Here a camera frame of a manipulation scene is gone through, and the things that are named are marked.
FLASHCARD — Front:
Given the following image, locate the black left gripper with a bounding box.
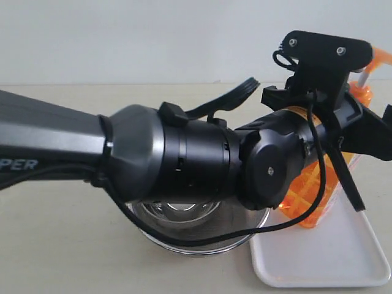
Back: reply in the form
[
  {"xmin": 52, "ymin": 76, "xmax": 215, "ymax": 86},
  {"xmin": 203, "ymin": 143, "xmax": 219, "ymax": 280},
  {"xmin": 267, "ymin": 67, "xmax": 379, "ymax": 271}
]
[{"xmin": 262, "ymin": 77, "xmax": 392, "ymax": 172}]

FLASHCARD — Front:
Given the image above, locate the orange dish soap pump bottle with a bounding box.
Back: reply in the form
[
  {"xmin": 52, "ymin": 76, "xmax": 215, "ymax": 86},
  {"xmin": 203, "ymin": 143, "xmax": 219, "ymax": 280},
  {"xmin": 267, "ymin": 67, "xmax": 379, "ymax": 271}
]
[{"xmin": 279, "ymin": 44, "xmax": 392, "ymax": 230}]

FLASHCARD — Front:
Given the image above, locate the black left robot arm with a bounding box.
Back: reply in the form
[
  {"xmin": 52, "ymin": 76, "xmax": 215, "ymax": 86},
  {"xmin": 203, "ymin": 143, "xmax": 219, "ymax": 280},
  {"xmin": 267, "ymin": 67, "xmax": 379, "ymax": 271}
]
[{"xmin": 1, "ymin": 78, "xmax": 391, "ymax": 210}]

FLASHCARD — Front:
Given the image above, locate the small stainless steel bowl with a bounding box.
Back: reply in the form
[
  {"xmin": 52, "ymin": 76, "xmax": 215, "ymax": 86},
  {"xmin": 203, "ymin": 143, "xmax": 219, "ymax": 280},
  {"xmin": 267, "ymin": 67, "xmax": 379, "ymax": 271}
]
[{"xmin": 132, "ymin": 202, "xmax": 221, "ymax": 229}]

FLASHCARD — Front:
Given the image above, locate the white plastic tray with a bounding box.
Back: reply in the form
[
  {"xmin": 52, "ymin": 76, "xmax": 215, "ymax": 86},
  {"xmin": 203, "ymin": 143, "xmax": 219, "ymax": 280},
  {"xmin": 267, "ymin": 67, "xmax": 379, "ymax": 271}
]
[{"xmin": 250, "ymin": 198, "xmax": 391, "ymax": 288}]

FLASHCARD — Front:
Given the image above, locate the steel mesh strainer basket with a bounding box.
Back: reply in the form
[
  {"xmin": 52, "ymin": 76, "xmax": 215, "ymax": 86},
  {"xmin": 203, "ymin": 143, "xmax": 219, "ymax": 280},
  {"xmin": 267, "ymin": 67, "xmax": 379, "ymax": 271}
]
[{"xmin": 128, "ymin": 201, "xmax": 270, "ymax": 241}]

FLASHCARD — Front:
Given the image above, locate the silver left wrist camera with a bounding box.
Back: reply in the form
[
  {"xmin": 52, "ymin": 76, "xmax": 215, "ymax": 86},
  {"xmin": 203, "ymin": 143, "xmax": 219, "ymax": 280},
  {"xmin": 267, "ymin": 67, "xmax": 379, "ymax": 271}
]
[{"xmin": 273, "ymin": 30, "xmax": 374, "ymax": 96}]

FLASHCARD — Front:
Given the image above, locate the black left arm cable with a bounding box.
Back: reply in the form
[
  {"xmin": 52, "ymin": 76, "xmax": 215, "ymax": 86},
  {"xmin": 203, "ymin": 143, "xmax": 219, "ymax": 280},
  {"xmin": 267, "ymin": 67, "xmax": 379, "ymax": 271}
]
[{"xmin": 100, "ymin": 88, "xmax": 366, "ymax": 247}]

